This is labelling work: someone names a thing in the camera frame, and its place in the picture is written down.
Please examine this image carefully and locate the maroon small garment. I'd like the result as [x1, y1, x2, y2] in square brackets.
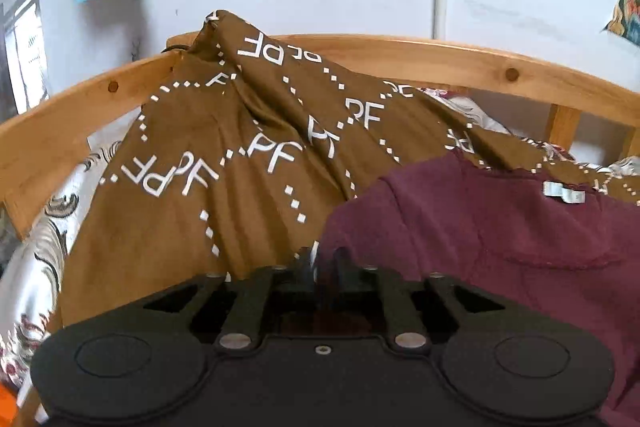
[317, 153, 639, 426]

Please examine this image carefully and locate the brown PF patterned blanket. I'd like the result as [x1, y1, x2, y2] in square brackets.
[58, 11, 639, 325]

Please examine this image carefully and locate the white floral bed sheet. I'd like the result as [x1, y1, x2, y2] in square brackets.
[1, 108, 140, 392]

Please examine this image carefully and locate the grey framed window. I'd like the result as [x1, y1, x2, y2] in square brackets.
[2, 0, 50, 115]

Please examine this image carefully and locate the wooden bed frame rail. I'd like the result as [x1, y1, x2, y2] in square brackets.
[1, 32, 639, 237]

